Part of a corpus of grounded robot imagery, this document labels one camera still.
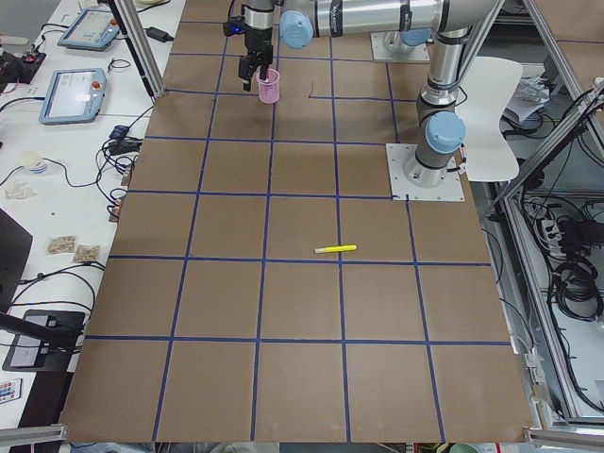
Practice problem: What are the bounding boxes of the teach pendant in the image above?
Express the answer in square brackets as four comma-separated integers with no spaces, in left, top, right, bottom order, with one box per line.
[58,8,120,51]
[39,68,107,126]

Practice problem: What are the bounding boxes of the yellow pen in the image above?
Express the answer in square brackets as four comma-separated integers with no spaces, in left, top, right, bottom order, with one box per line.
[313,244,358,254]

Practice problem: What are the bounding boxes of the far teach pendant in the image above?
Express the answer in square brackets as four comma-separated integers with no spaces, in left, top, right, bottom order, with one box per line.
[58,8,120,51]

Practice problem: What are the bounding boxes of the small remote control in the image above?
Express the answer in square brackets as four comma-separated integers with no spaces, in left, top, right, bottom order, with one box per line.
[0,377,23,404]

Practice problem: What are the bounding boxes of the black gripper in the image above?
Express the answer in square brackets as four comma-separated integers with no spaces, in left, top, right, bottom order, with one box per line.
[238,25,274,92]

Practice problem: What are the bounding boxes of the black monitor stand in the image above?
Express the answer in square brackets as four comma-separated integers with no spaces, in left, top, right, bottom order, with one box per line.
[1,310,85,372]

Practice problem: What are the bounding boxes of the pink mesh cup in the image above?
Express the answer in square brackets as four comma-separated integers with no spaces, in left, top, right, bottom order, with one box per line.
[256,68,280,104]

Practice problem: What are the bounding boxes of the white plastic chair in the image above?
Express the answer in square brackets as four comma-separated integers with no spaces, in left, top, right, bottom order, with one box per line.
[456,57,523,182]

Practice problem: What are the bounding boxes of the black power adapter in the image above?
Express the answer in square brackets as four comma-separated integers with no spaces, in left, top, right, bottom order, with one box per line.
[144,26,174,42]

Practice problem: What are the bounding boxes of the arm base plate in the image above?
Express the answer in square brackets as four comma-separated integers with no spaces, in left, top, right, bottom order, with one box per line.
[386,143,465,202]
[371,28,431,64]

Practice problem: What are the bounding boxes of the aluminium frame post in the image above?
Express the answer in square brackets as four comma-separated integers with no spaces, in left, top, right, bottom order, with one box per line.
[107,0,165,99]

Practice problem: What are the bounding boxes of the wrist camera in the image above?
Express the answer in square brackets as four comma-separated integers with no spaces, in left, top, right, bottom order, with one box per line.
[223,16,246,38]

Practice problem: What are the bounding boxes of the near teach pendant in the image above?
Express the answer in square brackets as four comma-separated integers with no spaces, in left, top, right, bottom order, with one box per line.
[39,68,107,126]

